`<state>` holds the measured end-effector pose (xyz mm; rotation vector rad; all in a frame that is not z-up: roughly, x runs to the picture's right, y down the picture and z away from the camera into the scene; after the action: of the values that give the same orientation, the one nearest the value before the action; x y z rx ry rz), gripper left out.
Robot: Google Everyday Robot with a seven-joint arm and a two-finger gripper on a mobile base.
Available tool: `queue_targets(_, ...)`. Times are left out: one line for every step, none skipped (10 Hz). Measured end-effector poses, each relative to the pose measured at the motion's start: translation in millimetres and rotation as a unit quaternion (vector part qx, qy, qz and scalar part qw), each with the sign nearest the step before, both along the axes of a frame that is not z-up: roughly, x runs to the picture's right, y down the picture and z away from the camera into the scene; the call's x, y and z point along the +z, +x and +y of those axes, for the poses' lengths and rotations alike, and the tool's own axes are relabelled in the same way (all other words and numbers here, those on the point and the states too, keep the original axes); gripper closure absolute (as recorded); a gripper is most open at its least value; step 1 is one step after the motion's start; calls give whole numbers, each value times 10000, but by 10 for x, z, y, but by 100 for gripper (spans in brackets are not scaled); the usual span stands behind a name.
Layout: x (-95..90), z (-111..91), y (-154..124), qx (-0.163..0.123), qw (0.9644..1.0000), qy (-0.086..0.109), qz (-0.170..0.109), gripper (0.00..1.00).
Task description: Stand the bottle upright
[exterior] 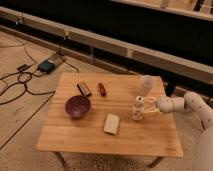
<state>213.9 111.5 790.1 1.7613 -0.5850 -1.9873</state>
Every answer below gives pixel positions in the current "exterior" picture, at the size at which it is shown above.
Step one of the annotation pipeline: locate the black floor cable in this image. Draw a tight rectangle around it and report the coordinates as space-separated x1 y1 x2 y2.
0 39 56 106

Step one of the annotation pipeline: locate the purple bowl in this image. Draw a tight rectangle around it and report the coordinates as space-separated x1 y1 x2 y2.
65 95 91 119

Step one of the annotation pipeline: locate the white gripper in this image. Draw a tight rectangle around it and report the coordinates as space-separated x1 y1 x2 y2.
143 96 173 116

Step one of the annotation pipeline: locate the white patterned bottle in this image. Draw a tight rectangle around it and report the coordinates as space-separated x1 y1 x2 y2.
132 96 144 121

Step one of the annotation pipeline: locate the blue power box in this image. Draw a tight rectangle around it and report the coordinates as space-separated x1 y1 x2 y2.
38 60 55 74

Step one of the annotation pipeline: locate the clear plastic cup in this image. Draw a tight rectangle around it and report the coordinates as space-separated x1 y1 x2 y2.
140 75 156 96

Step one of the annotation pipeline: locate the white rectangular sponge block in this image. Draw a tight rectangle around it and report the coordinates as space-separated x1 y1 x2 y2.
104 114 120 134

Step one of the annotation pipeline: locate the long wooden bench rail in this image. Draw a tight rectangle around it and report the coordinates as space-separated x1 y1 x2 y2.
0 6 213 85

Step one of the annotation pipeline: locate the brown chocolate bar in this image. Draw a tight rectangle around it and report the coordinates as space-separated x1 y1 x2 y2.
77 82 92 97

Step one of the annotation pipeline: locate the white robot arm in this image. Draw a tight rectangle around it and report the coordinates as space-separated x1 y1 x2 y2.
155 91 213 171

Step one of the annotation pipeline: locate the black power strip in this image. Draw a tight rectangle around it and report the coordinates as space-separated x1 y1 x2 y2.
17 64 30 72

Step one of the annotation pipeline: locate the wooden table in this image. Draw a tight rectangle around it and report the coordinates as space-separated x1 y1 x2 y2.
37 73 183 159

